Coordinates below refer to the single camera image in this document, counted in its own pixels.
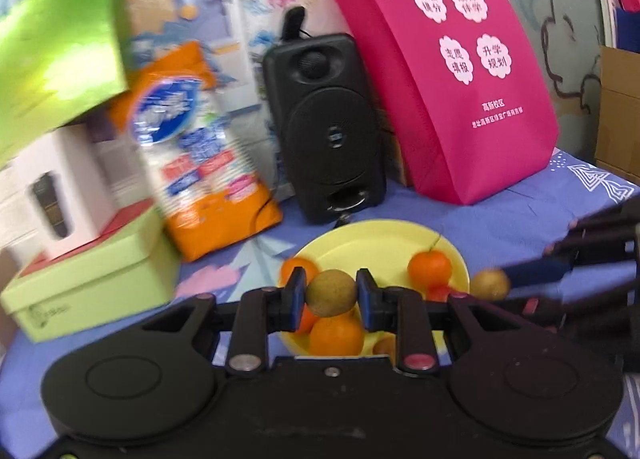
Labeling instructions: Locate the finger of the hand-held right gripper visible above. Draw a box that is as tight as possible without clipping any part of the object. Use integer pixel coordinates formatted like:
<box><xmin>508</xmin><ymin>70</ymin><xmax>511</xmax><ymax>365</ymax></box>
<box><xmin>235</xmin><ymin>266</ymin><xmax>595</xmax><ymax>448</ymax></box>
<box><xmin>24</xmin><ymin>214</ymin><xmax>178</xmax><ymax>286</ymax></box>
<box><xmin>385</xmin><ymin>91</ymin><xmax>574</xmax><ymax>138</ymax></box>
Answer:
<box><xmin>501</xmin><ymin>198</ymin><xmax>640</xmax><ymax>291</ymax></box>
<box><xmin>509</xmin><ymin>273</ymin><xmax>640</xmax><ymax>371</ymax></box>

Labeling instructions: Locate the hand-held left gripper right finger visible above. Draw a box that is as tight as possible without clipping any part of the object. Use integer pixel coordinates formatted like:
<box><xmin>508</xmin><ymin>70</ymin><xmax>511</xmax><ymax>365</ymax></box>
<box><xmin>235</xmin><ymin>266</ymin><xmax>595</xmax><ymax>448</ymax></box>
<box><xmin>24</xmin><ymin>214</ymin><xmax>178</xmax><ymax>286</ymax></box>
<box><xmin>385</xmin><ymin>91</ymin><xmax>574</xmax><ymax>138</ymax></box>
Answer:
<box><xmin>356</xmin><ymin>268</ymin><xmax>552</xmax><ymax>376</ymax></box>

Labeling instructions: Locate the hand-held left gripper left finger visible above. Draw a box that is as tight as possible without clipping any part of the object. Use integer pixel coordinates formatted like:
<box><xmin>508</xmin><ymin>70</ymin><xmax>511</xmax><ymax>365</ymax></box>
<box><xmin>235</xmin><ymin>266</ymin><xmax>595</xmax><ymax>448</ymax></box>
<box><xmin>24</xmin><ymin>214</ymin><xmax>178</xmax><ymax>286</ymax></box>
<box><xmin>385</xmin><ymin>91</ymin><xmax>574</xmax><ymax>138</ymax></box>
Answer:
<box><xmin>141</xmin><ymin>266</ymin><xmax>308</xmax><ymax>376</ymax></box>

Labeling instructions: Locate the brown kiwi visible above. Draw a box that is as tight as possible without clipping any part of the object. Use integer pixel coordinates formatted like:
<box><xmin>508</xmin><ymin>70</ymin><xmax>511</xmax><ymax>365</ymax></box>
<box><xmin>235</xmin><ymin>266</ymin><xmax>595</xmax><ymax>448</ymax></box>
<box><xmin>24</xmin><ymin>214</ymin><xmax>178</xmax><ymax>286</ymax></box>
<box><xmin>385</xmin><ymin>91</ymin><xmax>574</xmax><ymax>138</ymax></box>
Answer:
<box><xmin>471</xmin><ymin>268</ymin><xmax>512</xmax><ymax>302</ymax></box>
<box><xmin>306</xmin><ymin>270</ymin><xmax>359</xmax><ymax>318</ymax></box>

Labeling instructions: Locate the large orange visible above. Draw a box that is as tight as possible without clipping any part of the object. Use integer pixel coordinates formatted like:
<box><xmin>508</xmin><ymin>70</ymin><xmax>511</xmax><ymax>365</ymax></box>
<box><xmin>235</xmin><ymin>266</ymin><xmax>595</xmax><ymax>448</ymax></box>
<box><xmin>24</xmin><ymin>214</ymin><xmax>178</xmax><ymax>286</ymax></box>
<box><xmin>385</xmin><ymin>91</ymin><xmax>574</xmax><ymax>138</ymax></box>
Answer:
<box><xmin>309</xmin><ymin>311</ymin><xmax>365</xmax><ymax>357</ymax></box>

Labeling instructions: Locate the yellow plate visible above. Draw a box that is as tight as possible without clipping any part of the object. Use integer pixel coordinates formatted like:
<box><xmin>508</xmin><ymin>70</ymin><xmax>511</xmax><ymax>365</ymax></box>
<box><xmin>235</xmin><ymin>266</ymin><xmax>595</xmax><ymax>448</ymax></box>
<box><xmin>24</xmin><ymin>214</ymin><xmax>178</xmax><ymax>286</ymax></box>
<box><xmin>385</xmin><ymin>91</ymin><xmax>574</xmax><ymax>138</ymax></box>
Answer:
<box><xmin>277</xmin><ymin>220</ymin><xmax>471</xmax><ymax>357</ymax></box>

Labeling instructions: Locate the orange with stem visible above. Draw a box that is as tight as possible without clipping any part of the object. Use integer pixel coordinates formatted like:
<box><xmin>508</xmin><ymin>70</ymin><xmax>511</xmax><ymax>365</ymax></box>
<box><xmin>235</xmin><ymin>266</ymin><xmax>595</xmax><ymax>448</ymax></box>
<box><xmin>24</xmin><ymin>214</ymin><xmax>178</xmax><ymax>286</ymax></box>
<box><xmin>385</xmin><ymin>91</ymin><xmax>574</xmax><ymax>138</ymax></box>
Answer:
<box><xmin>407</xmin><ymin>233</ymin><xmax>453</xmax><ymax>291</ymax></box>

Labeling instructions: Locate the orange paper cup package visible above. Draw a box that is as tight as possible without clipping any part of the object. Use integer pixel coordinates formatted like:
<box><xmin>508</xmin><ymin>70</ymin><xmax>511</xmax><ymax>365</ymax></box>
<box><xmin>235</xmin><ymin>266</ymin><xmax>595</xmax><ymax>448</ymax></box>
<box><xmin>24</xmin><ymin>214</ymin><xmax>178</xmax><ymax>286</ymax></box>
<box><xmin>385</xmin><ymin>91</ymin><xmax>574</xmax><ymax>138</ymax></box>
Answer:
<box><xmin>107</xmin><ymin>41</ymin><xmax>283</xmax><ymax>262</ymax></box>

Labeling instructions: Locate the brown cardboard carton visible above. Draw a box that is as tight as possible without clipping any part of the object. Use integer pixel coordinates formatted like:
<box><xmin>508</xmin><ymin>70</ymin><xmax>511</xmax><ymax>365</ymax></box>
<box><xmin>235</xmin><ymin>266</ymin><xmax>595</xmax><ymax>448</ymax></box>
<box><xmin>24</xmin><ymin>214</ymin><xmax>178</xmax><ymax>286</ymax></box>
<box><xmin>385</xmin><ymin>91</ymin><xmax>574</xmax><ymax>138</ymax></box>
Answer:
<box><xmin>594</xmin><ymin>45</ymin><xmax>640</xmax><ymax>180</ymax></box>

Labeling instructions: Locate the red flat box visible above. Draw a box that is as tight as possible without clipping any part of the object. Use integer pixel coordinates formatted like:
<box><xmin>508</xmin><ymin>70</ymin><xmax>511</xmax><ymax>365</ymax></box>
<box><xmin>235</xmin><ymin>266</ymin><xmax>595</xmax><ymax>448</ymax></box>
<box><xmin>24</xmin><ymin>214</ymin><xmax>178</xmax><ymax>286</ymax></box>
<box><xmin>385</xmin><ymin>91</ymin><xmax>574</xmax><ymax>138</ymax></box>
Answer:
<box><xmin>22</xmin><ymin>201</ymin><xmax>161</xmax><ymax>275</ymax></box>

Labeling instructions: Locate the black speaker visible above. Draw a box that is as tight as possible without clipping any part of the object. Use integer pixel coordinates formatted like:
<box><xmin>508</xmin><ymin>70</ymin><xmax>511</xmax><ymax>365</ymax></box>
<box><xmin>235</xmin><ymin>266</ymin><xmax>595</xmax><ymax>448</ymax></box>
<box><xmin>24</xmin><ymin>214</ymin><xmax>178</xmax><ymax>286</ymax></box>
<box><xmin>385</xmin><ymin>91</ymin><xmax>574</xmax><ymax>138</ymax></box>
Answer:
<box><xmin>263</xmin><ymin>33</ymin><xmax>387</xmax><ymax>224</ymax></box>

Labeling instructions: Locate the light green lidded box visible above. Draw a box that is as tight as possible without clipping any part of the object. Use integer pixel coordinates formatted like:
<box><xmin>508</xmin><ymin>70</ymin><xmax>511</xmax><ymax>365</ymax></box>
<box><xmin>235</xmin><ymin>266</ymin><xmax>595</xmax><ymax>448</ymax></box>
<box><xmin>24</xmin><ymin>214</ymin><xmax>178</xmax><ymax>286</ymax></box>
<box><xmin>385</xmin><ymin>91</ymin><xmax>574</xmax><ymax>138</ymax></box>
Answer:
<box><xmin>0</xmin><ymin>201</ymin><xmax>182</xmax><ymax>344</ymax></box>

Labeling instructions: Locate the pink fabric bag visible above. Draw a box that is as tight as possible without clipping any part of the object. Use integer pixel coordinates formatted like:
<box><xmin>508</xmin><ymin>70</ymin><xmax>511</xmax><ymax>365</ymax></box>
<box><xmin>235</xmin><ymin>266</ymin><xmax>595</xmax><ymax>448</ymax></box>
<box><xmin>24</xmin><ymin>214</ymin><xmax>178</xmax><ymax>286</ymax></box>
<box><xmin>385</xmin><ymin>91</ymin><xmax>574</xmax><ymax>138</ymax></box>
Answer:
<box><xmin>320</xmin><ymin>0</ymin><xmax>560</xmax><ymax>206</ymax></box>

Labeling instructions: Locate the white cup box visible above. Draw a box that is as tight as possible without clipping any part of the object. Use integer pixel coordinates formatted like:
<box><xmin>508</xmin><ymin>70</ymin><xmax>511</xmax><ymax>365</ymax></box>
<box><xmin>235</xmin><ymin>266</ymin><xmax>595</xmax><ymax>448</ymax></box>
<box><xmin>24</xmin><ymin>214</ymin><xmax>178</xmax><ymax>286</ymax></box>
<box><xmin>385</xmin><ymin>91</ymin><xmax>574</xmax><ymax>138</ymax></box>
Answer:
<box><xmin>12</xmin><ymin>124</ymin><xmax>121</xmax><ymax>260</ymax></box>

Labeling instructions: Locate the blue box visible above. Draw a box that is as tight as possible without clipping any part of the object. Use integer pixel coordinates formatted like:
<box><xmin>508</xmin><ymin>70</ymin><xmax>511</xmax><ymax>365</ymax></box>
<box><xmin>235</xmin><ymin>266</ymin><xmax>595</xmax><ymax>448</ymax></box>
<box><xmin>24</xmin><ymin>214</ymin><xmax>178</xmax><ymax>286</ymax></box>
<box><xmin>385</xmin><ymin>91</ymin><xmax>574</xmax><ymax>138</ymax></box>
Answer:
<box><xmin>615</xmin><ymin>8</ymin><xmax>640</xmax><ymax>50</ymax></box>

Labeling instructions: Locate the shiny green gift box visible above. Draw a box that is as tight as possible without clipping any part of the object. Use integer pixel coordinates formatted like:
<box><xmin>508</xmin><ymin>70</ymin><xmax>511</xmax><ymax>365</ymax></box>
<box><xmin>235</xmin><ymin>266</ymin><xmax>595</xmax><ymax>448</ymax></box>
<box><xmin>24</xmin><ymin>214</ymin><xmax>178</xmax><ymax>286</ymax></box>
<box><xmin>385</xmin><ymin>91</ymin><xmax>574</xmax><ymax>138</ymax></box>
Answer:
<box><xmin>0</xmin><ymin>0</ymin><xmax>132</xmax><ymax>170</ymax></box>

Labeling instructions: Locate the black speaker cable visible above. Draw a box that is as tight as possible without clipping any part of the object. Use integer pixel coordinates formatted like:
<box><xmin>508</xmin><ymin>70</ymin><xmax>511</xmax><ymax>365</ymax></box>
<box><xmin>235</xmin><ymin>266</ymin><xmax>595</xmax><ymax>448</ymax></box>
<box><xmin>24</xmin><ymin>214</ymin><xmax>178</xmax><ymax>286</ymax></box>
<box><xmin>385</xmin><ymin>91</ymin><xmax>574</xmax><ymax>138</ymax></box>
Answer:
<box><xmin>249</xmin><ymin>179</ymin><xmax>283</xmax><ymax>242</ymax></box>

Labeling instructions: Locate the blue illustrated wall poster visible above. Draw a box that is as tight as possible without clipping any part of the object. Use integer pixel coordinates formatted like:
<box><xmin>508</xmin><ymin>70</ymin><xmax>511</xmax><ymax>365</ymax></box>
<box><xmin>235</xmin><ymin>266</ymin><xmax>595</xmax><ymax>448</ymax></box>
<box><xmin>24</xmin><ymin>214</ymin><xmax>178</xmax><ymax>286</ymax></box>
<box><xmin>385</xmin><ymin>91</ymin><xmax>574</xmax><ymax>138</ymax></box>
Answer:
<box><xmin>122</xmin><ymin>0</ymin><xmax>351</xmax><ymax>200</ymax></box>

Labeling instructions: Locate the black wireless microphone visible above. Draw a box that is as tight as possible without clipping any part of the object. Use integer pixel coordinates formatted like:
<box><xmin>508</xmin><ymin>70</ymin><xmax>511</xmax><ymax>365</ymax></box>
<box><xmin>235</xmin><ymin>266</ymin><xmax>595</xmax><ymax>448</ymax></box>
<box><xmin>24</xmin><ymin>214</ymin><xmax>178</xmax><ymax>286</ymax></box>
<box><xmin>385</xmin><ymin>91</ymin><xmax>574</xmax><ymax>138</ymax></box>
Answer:
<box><xmin>280</xmin><ymin>6</ymin><xmax>307</xmax><ymax>42</ymax></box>

